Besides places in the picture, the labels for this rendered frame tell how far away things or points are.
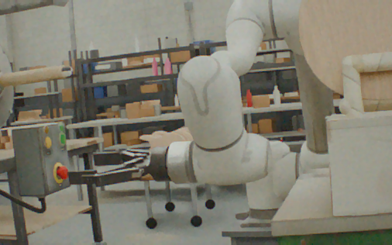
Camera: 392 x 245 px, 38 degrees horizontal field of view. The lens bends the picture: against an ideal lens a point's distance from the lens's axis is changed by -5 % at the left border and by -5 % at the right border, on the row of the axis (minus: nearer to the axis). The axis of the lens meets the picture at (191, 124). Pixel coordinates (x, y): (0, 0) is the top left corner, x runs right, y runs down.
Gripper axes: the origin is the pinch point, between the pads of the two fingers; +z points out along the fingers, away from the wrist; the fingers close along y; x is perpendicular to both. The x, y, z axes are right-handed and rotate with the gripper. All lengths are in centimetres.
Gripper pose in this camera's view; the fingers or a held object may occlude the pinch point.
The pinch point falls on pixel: (86, 168)
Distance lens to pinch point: 135.7
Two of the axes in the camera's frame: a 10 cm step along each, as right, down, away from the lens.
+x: -1.4, -9.7, -2.1
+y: 2.6, -2.4, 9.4
